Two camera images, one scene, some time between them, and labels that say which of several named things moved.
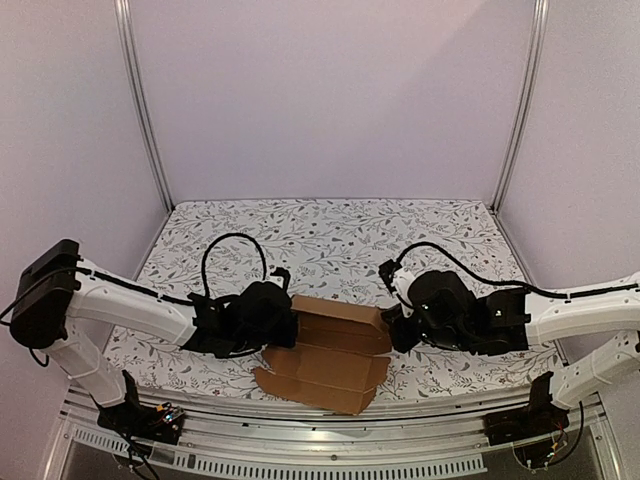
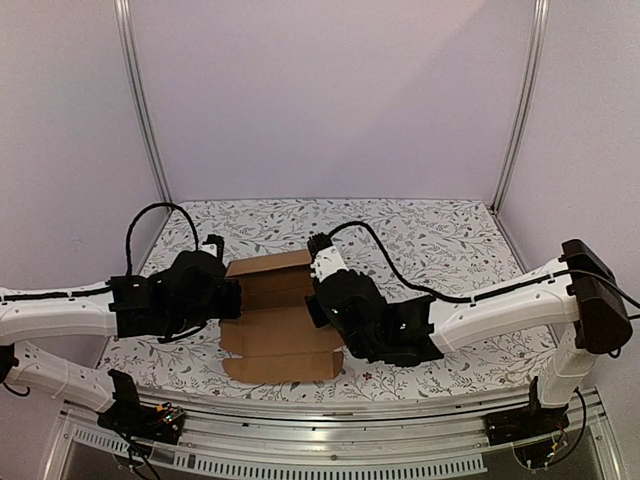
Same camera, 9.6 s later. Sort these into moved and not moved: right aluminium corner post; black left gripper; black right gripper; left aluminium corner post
Moved: black left gripper; black right gripper
Not moved: right aluminium corner post; left aluminium corner post
